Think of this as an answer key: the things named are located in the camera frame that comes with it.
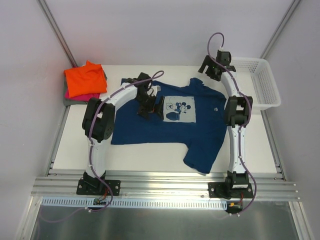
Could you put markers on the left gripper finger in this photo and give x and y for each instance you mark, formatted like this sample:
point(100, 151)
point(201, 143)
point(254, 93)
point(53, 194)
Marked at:
point(159, 108)
point(143, 112)

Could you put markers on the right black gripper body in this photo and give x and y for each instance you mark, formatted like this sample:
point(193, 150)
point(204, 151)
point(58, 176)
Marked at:
point(210, 68)

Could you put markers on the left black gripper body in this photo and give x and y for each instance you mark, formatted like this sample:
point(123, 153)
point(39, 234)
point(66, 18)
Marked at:
point(152, 108)

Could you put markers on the blue t-shirt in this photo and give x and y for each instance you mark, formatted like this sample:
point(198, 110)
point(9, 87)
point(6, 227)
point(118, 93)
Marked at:
point(192, 115)

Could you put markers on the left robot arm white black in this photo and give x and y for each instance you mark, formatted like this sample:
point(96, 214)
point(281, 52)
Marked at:
point(99, 120)

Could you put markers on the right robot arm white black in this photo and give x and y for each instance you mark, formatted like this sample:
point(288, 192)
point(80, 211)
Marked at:
point(237, 115)

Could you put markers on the white plastic basket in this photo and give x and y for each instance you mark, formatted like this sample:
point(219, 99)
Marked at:
point(255, 78)

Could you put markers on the pink folded t-shirt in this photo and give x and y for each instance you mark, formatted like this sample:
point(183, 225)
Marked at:
point(81, 98)

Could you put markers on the orange folded t-shirt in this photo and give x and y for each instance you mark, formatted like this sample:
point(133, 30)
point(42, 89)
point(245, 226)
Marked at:
point(86, 70)

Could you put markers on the grey folded t-shirt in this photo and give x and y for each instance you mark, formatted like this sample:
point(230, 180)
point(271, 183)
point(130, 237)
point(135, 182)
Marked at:
point(75, 102)

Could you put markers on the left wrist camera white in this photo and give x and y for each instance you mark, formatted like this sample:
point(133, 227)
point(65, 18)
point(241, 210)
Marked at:
point(154, 90)

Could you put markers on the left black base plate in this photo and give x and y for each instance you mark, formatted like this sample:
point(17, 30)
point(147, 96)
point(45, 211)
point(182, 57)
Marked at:
point(112, 186)

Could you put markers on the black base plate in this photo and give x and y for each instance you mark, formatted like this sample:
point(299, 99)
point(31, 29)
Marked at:
point(219, 190)
point(112, 186)

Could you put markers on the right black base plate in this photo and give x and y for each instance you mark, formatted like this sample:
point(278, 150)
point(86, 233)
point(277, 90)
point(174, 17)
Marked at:
point(219, 190)

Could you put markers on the white slotted cable duct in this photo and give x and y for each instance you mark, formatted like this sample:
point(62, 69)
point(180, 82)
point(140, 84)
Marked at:
point(88, 202)

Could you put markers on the aluminium mounting rail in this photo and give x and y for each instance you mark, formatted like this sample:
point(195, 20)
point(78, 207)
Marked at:
point(165, 185)

